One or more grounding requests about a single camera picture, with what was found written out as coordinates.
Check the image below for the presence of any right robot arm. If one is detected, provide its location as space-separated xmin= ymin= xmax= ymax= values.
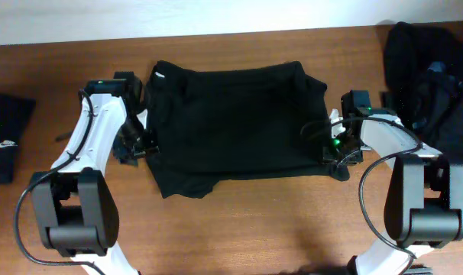
xmin=324 ymin=90 xmax=463 ymax=275

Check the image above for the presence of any folded black Nike garment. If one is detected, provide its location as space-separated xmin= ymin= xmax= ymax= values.
xmin=0 ymin=94 xmax=36 ymax=184

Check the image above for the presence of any black clothes pile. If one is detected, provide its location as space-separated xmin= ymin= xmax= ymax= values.
xmin=383 ymin=22 xmax=463 ymax=160

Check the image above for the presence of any black t-shirt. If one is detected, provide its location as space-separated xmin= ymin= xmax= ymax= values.
xmin=147 ymin=60 xmax=350 ymax=199

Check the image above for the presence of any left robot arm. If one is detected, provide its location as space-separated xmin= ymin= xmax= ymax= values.
xmin=22 ymin=72 xmax=158 ymax=274

